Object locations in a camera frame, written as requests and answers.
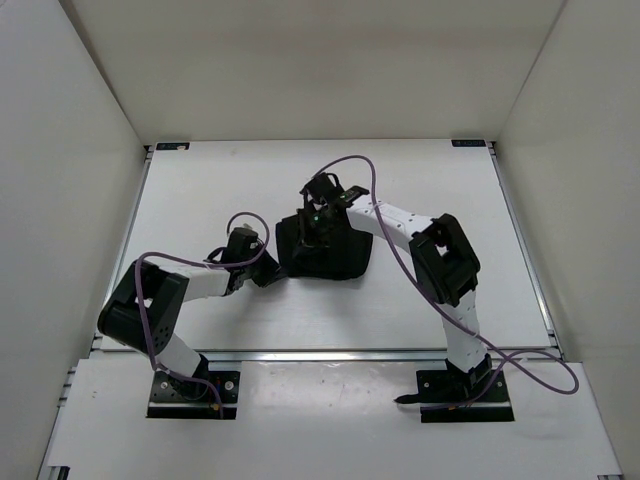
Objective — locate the blue label sticker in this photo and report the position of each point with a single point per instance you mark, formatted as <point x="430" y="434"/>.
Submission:
<point x="468" y="143"/>
<point x="172" y="146"/>

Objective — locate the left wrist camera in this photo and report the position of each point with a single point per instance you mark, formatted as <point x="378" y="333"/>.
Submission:
<point x="243" y="245"/>

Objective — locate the black pleated skirt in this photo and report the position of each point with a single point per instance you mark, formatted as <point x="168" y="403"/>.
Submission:
<point x="349" y="261"/>

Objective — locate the blue label sticker left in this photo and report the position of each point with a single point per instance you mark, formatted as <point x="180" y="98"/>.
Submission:
<point x="172" y="146"/>

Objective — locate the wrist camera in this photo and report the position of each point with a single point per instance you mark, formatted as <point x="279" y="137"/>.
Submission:
<point x="322" y="188"/>
<point x="243" y="245"/>

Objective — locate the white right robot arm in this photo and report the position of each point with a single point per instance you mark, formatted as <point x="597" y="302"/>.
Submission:
<point x="445" y="270"/>

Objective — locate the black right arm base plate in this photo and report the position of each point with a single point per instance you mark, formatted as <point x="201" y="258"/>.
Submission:
<point x="441" y="400"/>

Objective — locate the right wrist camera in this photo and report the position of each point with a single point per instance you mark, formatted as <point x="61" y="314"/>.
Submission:
<point x="322" y="188"/>

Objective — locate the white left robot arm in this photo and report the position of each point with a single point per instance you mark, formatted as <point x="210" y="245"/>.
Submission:
<point x="143" y="310"/>

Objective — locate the blue label sticker right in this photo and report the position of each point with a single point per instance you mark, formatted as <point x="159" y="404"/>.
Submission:
<point x="468" y="143"/>

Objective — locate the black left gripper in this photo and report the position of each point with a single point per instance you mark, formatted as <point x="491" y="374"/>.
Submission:
<point x="272" y="272"/>

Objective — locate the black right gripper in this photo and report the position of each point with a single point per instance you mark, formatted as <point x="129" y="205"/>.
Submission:
<point x="306" y="238"/>

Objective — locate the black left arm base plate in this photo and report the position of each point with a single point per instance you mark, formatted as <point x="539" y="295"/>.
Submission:
<point x="170" y="398"/>

